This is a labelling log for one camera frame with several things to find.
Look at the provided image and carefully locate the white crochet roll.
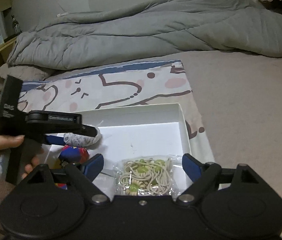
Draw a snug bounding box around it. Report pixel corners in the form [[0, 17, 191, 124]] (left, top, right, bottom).
[[63, 127, 102, 148]]

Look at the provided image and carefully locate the colourful card box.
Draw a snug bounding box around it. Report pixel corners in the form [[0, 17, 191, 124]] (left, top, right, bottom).
[[52, 144, 90, 189]]

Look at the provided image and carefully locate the beige fluffy pillow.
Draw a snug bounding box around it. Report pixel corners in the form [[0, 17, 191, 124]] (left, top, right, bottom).
[[0, 63, 54, 90]]

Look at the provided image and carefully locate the white cardboard box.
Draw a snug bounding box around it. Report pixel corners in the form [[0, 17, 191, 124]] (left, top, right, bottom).
[[42, 102, 193, 201]]

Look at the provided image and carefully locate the cartoon bear blanket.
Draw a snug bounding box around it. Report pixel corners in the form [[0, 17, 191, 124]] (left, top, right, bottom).
[[0, 60, 215, 240]]

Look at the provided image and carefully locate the green glass bottle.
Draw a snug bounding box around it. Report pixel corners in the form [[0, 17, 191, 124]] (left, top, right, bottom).
[[11, 15, 22, 34]]

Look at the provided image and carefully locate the grey quilt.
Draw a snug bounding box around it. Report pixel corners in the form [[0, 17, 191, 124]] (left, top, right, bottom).
[[7, 0, 282, 70]]

